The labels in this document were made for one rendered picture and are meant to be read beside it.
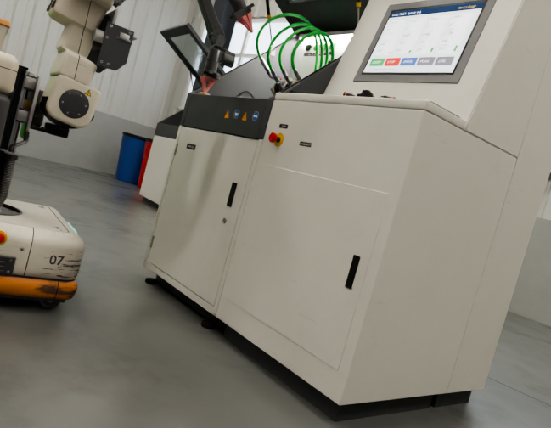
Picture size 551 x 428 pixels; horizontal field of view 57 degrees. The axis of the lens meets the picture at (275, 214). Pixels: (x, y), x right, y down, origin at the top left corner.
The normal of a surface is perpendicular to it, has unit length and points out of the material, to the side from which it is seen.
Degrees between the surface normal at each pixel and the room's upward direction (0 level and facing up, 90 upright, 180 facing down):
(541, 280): 90
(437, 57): 76
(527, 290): 90
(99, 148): 90
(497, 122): 90
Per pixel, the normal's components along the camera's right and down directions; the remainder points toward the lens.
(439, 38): -0.66, -0.39
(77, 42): 0.52, 0.20
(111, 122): 0.72, 0.24
